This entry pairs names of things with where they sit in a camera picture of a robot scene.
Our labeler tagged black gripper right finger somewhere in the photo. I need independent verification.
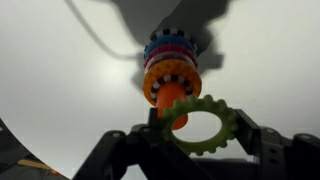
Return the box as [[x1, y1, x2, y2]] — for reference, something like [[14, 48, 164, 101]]
[[234, 108, 320, 180]]

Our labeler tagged orange toy ring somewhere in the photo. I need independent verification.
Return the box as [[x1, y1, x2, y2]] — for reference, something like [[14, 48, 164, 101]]
[[142, 58, 203, 108]]

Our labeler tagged blue toy ring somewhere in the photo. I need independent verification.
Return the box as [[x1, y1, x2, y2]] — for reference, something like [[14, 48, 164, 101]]
[[143, 34, 198, 60]]

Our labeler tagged black white checkered stacker base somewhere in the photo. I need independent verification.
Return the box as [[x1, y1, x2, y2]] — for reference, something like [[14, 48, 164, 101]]
[[148, 27, 198, 51]]

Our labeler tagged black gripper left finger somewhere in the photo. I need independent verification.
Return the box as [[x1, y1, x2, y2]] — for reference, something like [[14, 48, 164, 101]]
[[72, 107, 214, 180]]

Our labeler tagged green gear ring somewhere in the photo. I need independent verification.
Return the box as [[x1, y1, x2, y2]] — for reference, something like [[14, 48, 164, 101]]
[[160, 94, 240, 157]]

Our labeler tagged orange stacker post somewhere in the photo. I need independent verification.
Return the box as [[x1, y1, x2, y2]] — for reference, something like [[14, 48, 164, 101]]
[[155, 81, 190, 131]]

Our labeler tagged red toy ring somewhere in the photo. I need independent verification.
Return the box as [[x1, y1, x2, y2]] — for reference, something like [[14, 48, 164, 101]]
[[143, 42, 199, 69]]

